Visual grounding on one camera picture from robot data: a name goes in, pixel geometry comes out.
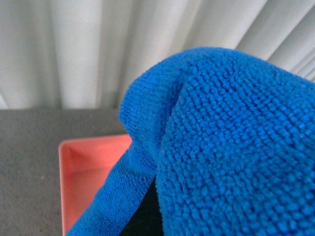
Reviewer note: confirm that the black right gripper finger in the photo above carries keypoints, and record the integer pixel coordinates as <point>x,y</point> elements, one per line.
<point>147,220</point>

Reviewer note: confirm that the blue microfiber cloth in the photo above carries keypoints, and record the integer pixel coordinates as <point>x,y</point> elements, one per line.
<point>229,140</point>

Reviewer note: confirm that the pink plastic bin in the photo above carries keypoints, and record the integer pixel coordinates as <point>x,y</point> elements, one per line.
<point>84,166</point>

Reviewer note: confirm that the white pleated curtain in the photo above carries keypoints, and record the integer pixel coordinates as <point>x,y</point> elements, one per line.
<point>83,54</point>

